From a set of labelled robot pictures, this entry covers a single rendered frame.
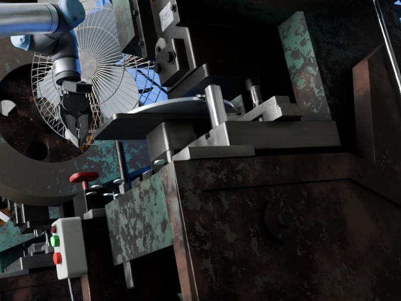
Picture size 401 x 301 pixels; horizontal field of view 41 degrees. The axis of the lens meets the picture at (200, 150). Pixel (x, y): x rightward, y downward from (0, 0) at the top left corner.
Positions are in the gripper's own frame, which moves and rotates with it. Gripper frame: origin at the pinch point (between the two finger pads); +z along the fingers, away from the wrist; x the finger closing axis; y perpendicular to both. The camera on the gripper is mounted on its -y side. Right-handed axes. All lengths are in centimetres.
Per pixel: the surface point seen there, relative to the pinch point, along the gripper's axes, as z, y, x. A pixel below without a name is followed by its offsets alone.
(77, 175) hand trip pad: 10.2, -2.6, 2.7
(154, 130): 8.8, -33.3, -5.8
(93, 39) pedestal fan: -53, 38, -25
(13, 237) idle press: -17, 274, -36
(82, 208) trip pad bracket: 19.1, -3.4, 2.9
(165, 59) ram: -8.1, -34.8, -11.1
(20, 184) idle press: -14, 99, -6
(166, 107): 7.2, -43.1, -4.3
